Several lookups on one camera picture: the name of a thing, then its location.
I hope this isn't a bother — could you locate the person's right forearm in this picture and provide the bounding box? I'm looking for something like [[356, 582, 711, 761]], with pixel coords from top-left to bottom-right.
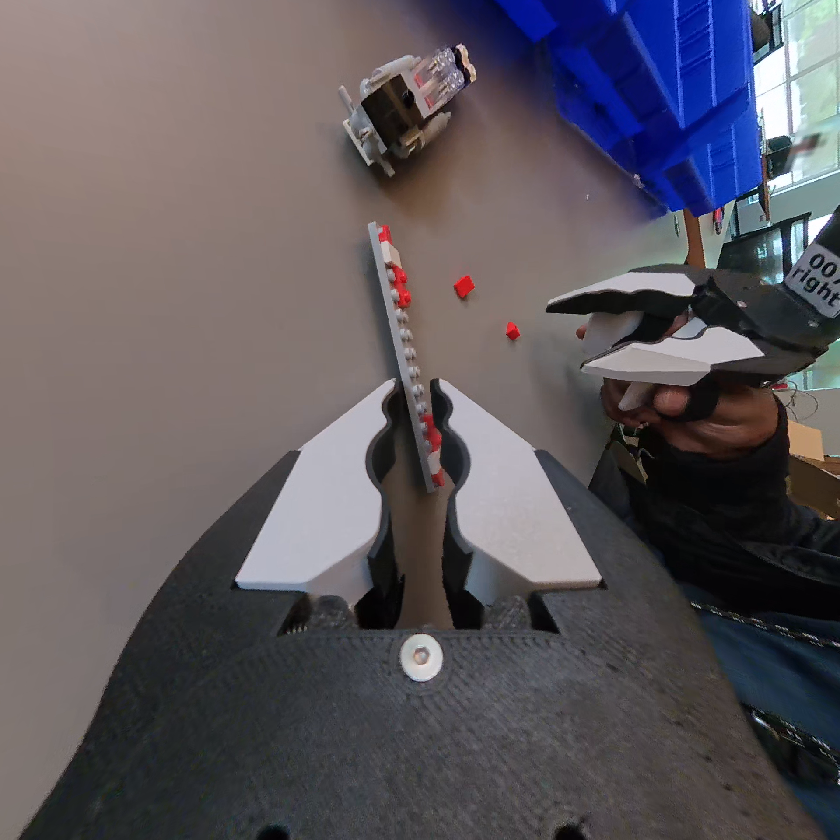
[[587, 402, 840, 592]]

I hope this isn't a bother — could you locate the black monitor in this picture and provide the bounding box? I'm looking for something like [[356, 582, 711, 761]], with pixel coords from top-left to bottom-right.
[[721, 215, 809, 284]]

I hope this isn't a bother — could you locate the black white drawstring cord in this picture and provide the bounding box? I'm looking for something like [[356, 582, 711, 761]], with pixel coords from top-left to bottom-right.
[[705, 604, 840, 647]]

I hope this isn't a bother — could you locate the grey black toy brick vehicle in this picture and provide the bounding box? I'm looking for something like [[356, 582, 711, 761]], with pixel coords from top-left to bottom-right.
[[339, 42, 475, 177]]

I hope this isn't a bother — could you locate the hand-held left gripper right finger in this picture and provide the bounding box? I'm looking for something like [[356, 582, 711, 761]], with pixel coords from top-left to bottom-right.
[[428, 377, 604, 627]]

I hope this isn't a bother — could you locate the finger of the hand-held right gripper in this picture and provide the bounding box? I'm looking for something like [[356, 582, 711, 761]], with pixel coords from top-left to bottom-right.
[[546, 266, 715, 352], [581, 326, 769, 412]]

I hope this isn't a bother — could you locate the cardboard box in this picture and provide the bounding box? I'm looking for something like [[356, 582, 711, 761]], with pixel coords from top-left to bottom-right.
[[786, 420, 840, 519]]

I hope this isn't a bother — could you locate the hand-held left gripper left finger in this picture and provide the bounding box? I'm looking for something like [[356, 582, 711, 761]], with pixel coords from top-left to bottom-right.
[[234, 377, 404, 626]]

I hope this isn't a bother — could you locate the grey desk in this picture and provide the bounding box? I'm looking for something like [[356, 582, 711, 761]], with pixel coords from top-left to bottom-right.
[[0, 0, 690, 840]]

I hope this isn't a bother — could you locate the stack of blue plastic bins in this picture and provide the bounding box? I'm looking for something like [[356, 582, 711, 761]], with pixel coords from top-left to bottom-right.
[[492, 0, 765, 221]]

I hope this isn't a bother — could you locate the person's blue garment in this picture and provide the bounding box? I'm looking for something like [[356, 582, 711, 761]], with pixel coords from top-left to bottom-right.
[[682, 584, 840, 840]]

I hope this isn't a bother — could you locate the person's right hand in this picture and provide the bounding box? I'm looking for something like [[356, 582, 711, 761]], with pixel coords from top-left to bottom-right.
[[598, 375, 785, 455]]

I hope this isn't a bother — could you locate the grey toy brick plate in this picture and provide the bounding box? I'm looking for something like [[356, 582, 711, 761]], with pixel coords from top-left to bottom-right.
[[367, 222, 447, 493]]

